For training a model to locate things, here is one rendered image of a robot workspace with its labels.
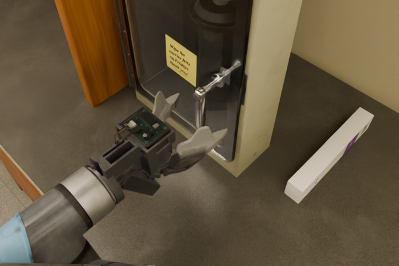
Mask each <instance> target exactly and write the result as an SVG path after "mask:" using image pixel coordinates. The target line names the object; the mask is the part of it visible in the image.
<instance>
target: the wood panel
mask: <svg viewBox="0 0 399 266"><path fill-rule="evenodd" d="M55 4H56V7H57V10H58V13H59V17H60V19H61V23H62V26H63V28H64V32H65V35H66V39H67V41H68V44H69V48H70V51H71V54H72V57H73V60H74V64H75V67H76V69H77V72H78V76H79V79H80V82H81V85H82V88H83V91H84V95H85V98H86V101H87V102H88V103H90V104H91V105H92V106H93V107H95V106H97V105H98V104H100V103H101V102H103V101H104V100H106V99H107V98H109V97H110V96H112V95H113V94H115V93H116V92H118V91H119V90H121V89H122V88H124V87H126V86H127V85H128V84H129V82H128V77H127V73H126V67H125V61H124V55H123V51H122V45H121V40H120V36H119V30H118V24H117V20H116V14H115V9H114V4H113V0H55Z"/></svg>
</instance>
